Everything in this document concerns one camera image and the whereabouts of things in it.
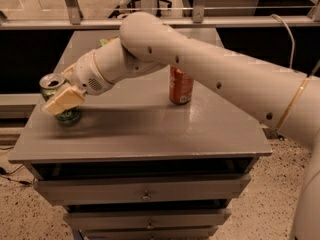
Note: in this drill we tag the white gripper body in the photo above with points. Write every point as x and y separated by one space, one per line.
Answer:
86 73

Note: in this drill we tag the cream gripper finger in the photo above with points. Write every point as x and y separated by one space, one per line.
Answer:
61 98
67 73

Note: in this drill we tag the green soda can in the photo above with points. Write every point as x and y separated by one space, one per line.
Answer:
68 117

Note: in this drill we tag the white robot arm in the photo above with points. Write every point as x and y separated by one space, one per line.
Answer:
281 98

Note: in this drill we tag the orange soda can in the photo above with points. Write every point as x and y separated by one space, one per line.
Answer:
180 86

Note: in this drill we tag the green snack bag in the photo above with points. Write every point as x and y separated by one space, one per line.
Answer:
105 41

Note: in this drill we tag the black office chair base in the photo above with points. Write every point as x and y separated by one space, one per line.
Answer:
126 7

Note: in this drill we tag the grey drawer cabinet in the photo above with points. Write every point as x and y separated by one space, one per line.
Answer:
138 167

